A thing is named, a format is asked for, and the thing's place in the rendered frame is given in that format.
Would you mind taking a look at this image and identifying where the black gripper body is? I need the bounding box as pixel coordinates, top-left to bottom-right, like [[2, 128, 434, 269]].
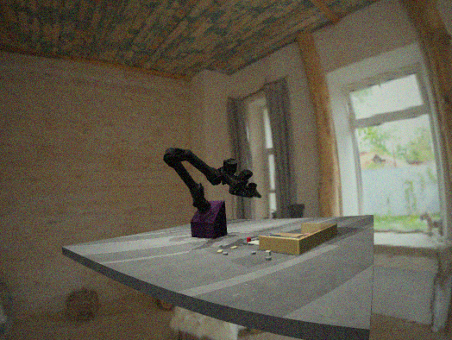
[[229, 176, 256, 195]]

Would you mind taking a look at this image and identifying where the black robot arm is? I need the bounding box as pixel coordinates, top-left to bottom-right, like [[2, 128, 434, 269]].
[[163, 148, 253, 213]]

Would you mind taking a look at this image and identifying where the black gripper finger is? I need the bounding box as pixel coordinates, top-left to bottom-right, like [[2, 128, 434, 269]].
[[235, 184, 253, 198], [250, 185, 261, 198]]

